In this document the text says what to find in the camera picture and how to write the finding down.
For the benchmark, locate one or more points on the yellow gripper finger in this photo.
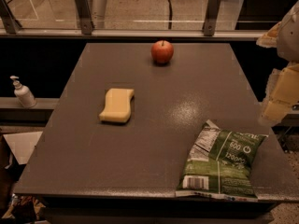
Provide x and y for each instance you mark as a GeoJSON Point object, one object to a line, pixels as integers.
{"type": "Point", "coordinates": [281, 94]}
{"type": "Point", "coordinates": [270, 38]}

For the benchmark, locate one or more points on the yellow sponge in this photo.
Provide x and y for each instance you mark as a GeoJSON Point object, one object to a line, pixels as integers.
{"type": "Point", "coordinates": [117, 105]}

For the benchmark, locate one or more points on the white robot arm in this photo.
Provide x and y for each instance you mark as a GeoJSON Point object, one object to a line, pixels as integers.
{"type": "Point", "coordinates": [288, 37]}

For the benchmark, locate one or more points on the green chip bag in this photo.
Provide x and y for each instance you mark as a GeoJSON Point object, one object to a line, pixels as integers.
{"type": "Point", "coordinates": [218, 165]}

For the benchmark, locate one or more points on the red apple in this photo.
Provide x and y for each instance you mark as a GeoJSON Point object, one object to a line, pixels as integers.
{"type": "Point", "coordinates": [162, 51]}

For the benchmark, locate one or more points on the white pump bottle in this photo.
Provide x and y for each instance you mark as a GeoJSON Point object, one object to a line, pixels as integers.
{"type": "Point", "coordinates": [23, 93]}

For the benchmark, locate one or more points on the cardboard box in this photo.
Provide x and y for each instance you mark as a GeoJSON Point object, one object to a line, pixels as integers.
{"type": "Point", "coordinates": [20, 147]}

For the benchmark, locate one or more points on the colourful wrappers on floor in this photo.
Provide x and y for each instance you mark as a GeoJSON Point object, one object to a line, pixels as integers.
{"type": "Point", "coordinates": [23, 210]}

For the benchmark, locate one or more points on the metal glass railing frame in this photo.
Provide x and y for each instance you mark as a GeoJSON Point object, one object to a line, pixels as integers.
{"type": "Point", "coordinates": [124, 18]}

